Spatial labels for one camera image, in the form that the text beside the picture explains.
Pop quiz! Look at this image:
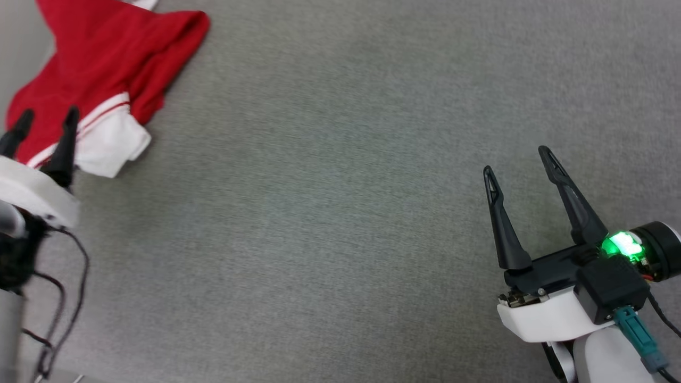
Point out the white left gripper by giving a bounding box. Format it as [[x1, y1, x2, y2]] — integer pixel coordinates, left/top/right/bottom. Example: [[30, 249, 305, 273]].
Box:
[[0, 106, 81, 230]]

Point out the teal plug right camera cable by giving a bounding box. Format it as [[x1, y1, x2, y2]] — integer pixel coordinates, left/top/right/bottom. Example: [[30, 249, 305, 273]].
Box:
[[612, 306, 681, 383]]

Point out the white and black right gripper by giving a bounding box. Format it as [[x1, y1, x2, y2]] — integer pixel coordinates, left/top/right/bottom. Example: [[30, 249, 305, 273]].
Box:
[[483, 145, 681, 343]]

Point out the red garment with white sleeves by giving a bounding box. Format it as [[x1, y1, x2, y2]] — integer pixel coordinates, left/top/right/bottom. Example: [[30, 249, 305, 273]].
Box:
[[5, 0, 211, 179]]

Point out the thin black cable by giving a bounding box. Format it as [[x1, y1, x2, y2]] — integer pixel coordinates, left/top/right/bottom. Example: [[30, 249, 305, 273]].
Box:
[[645, 294, 681, 339], [21, 271, 67, 349], [36, 228, 90, 379]]

